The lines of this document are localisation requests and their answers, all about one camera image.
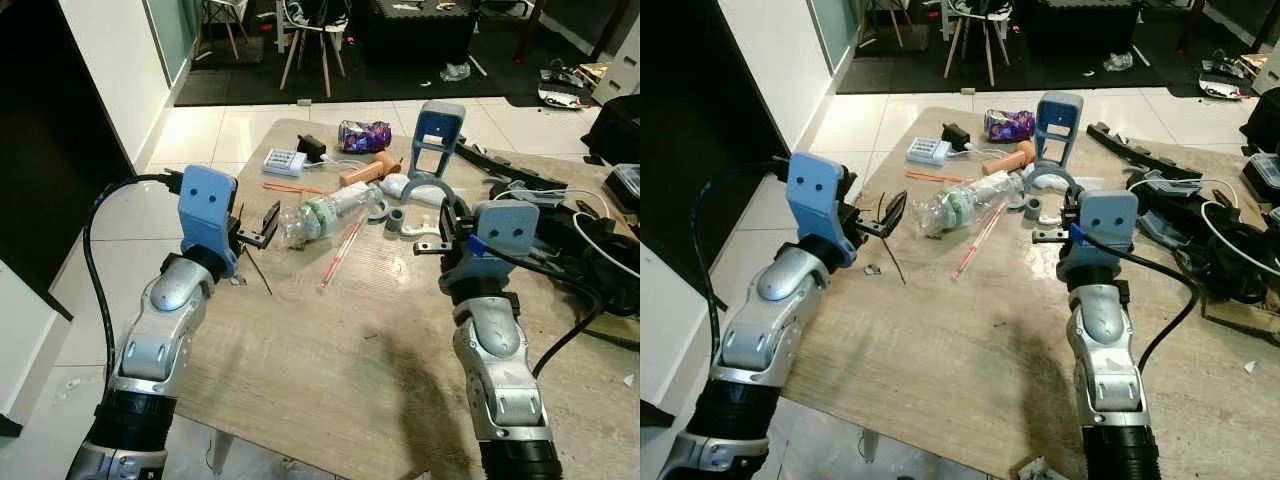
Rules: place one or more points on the black bag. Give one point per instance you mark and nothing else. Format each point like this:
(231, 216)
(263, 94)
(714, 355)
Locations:
(1262, 120)
(612, 130)

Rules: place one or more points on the grey curved clamp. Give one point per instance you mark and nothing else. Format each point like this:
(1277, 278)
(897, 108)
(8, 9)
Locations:
(1055, 172)
(428, 180)

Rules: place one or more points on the small grey cylinder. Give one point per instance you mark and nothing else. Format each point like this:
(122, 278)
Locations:
(396, 218)
(1030, 207)

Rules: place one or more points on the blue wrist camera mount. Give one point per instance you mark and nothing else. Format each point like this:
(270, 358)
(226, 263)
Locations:
(1105, 218)
(505, 228)
(205, 210)
(818, 195)

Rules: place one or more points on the black cabinet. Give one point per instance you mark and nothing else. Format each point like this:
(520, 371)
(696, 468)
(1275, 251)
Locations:
(415, 30)
(1075, 25)

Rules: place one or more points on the black power adapter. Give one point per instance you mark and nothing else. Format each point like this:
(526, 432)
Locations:
(311, 146)
(957, 135)

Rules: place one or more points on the purple snack wrapper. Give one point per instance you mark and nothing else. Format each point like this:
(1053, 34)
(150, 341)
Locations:
(1010, 125)
(364, 136)

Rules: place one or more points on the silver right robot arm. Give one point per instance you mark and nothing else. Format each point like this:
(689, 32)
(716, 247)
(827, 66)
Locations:
(495, 370)
(1105, 340)

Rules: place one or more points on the orange pencil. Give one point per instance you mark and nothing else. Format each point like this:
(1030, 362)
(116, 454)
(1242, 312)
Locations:
(292, 188)
(935, 177)

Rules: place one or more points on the long black rail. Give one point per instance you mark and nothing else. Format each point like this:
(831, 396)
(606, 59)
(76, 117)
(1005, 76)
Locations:
(500, 170)
(1140, 150)

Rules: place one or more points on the wooden leg chair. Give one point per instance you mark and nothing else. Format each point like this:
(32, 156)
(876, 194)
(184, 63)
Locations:
(975, 35)
(315, 40)
(222, 25)
(885, 15)

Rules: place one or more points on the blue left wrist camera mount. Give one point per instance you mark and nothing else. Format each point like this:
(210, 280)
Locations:
(205, 210)
(818, 195)

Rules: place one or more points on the crushed clear plastic bottle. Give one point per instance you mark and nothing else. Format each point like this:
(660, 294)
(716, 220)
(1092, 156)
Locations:
(325, 215)
(960, 205)

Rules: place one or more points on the white crumpled tissue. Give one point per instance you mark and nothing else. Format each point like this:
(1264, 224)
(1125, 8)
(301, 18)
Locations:
(1028, 183)
(392, 186)

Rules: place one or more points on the black machine equipment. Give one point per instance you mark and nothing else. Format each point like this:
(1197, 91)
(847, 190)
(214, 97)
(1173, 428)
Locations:
(560, 230)
(1190, 240)

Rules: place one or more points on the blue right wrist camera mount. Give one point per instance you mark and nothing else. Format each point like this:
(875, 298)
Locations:
(1105, 218)
(505, 228)

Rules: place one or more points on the light wooden table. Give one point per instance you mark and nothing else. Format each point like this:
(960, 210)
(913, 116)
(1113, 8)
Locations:
(980, 350)
(350, 350)

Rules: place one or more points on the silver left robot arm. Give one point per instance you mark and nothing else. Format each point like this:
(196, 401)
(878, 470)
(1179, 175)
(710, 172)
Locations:
(790, 300)
(160, 330)

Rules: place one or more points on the black white sneaker pile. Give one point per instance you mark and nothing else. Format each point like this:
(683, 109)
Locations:
(565, 88)
(1225, 80)

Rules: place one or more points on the thin red straw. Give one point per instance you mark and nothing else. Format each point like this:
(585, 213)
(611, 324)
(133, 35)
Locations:
(342, 255)
(978, 243)

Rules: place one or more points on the crumpled clear plastic scrap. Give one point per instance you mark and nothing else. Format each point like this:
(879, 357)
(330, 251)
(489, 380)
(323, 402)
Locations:
(456, 72)
(1118, 62)

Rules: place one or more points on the dark floor rug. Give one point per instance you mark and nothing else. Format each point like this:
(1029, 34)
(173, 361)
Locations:
(900, 75)
(250, 85)

